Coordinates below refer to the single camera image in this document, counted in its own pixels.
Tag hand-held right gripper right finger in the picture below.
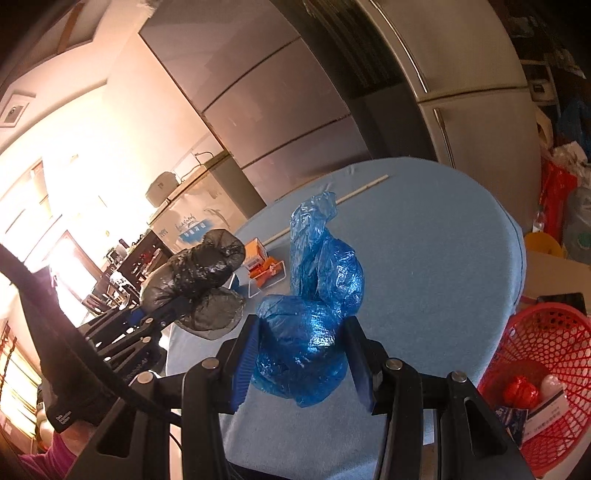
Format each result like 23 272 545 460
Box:
342 318 529 480

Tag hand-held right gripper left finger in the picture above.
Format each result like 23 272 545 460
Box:
65 315 264 480

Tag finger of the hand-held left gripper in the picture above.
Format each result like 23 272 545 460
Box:
97 298 199 386
76 307 158 344

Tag blue plastic bag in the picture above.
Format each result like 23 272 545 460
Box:
252 191 365 409

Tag black plastic bag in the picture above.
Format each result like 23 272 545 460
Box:
140 229 247 341

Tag orange foil packet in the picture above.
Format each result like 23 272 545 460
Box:
249 258 284 289

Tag orange cardboard box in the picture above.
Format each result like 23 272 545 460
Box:
245 239 269 273

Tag red plastic basket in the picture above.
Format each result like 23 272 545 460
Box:
478 305 591 464

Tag person's left hand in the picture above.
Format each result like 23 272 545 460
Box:
28 265 126 435

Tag dark wooden furniture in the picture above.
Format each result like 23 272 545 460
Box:
99 231 174 296

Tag white chest freezer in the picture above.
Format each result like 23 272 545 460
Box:
148 152 269 254

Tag white appliance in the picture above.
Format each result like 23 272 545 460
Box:
145 172 180 207

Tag red crumpled wrapper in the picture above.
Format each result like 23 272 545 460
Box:
503 375 540 409

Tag long white stick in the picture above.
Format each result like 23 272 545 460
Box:
271 174 389 241

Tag white paper card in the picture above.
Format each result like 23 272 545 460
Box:
524 374 571 446

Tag black flat device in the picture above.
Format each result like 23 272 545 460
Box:
536 292 587 317

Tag yellow round object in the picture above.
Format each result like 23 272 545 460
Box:
524 232 565 258

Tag grey steel cabinet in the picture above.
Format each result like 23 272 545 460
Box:
139 9 375 217

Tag clear water jug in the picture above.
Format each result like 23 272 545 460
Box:
563 185 591 264

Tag red plastic bag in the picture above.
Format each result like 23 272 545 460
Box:
540 157 580 232

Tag grey metal cabinet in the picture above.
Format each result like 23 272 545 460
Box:
355 0 543 199

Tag black cable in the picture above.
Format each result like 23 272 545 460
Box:
0 244 185 480

